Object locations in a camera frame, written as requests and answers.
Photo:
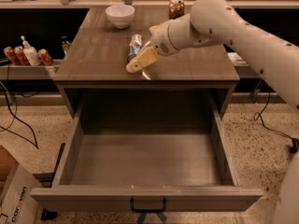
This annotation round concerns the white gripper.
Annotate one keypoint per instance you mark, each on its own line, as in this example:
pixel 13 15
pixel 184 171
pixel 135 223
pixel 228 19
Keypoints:
pixel 160 40

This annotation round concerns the blue silver redbull can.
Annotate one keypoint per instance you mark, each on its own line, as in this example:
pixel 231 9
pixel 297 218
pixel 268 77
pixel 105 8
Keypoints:
pixel 135 46

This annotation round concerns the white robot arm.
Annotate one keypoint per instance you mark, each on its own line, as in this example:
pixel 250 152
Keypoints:
pixel 211 22

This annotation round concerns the gold soda can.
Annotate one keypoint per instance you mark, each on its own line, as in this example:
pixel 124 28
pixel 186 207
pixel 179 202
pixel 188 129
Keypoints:
pixel 176 9

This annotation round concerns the red can right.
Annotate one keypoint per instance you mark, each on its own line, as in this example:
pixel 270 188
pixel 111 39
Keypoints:
pixel 45 57

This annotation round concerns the red can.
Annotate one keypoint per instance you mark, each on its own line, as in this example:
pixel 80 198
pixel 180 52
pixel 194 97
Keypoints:
pixel 19 51
pixel 45 57
pixel 10 54

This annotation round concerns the open grey top drawer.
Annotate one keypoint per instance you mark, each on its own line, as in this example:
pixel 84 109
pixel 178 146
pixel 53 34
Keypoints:
pixel 146 145

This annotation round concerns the red can far left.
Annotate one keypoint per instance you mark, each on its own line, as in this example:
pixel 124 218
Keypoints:
pixel 10 54

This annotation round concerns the white ceramic bowl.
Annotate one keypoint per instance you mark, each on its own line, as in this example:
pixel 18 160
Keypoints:
pixel 120 15

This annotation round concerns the white folded cloth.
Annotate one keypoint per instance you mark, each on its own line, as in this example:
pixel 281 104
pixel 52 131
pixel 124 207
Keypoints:
pixel 236 59

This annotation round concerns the white soap dispenser bottle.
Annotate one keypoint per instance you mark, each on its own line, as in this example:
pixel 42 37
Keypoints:
pixel 30 52

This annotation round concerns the grey low shelf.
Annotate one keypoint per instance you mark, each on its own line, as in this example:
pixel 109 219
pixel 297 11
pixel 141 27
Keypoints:
pixel 28 72

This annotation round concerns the cardboard box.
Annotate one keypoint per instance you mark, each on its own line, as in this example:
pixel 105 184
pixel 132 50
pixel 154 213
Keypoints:
pixel 16 183

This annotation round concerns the black drawer handle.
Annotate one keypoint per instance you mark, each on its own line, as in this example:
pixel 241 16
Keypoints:
pixel 147 206

